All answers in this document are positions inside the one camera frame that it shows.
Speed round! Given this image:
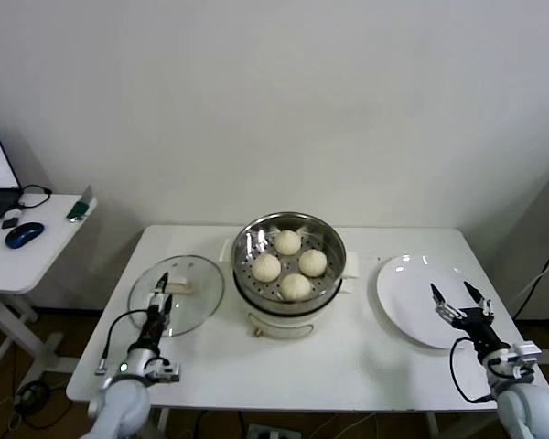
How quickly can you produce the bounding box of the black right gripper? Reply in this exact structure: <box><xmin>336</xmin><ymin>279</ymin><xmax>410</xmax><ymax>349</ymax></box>
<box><xmin>429</xmin><ymin>280</ymin><xmax>509</xmax><ymax>358</ymax></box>

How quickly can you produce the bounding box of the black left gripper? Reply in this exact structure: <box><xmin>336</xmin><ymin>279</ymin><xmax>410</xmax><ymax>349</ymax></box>
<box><xmin>138</xmin><ymin>272</ymin><xmax>175</xmax><ymax>351</ymax></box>

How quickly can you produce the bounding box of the round glass pot lid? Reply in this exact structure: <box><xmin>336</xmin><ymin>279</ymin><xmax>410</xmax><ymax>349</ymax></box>
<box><xmin>127</xmin><ymin>254</ymin><xmax>225</xmax><ymax>338</ymax></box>

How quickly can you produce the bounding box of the white steamed baozi bun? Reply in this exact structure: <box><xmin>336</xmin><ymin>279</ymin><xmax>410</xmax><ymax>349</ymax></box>
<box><xmin>279</xmin><ymin>273</ymin><xmax>312</xmax><ymax>302</ymax></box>
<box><xmin>251</xmin><ymin>253</ymin><xmax>283</xmax><ymax>284</ymax></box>
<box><xmin>297</xmin><ymin>249</ymin><xmax>328</xmax><ymax>278</ymax></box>
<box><xmin>274</xmin><ymin>230</ymin><xmax>302</xmax><ymax>256</ymax></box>

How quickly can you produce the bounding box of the perforated steel steamer basket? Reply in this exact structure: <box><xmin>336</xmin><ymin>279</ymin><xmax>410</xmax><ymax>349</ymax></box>
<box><xmin>218</xmin><ymin>210</ymin><xmax>362</xmax><ymax>306</ymax></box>

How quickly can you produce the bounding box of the round white plate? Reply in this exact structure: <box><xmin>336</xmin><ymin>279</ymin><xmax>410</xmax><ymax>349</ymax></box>
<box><xmin>376</xmin><ymin>254</ymin><xmax>490</xmax><ymax>351</ymax></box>

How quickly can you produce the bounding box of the white electric cooker base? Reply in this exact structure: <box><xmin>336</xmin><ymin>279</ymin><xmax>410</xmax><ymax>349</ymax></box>
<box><xmin>231</xmin><ymin>269</ymin><xmax>356</xmax><ymax>342</ymax></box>

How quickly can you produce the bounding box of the green silver flat tool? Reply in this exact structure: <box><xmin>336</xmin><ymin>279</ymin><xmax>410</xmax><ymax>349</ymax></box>
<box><xmin>66</xmin><ymin>185</ymin><xmax>95</xmax><ymax>224</ymax></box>

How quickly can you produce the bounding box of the white side table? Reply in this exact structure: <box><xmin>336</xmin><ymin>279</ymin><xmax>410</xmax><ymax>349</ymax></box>
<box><xmin>0</xmin><ymin>194</ymin><xmax>98</xmax><ymax>383</ymax></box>

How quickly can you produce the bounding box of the blue computer mouse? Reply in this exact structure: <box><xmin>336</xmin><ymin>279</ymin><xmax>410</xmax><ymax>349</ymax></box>
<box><xmin>5</xmin><ymin>221</ymin><xmax>46</xmax><ymax>250</ymax></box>

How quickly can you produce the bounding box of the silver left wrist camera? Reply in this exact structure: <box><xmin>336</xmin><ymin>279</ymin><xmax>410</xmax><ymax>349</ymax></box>
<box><xmin>146</xmin><ymin>359</ymin><xmax>182</xmax><ymax>385</ymax></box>

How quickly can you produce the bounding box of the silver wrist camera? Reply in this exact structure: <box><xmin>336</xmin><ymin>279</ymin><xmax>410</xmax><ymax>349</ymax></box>
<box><xmin>146</xmin><ymin>359</ymin><xmax>182</xmax><ymax>385</ymax></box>
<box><xmin>496</xmin><ymin>341</ymin><xmax>543</xmax><ymax>379</ymax></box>

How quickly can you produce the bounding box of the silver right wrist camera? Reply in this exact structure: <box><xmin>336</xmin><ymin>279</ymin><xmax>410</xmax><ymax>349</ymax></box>
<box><xmin>496</xmin><ymin>341</ymin><xmax>543</xmax><ymax>379</ymax></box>

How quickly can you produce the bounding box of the coiled black floor cable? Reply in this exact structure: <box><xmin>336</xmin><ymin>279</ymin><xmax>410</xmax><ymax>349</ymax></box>
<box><xmin>11</xmin><ymin>379</ymin><xmax>91</xmax><ymax>434</ymax></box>

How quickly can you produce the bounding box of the looped black usb cable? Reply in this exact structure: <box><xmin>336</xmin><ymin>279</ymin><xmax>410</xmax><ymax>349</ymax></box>
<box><xmin>16</xmin><ymin>184</ymin><xmax>53</xmax><ymax>211</ymax></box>

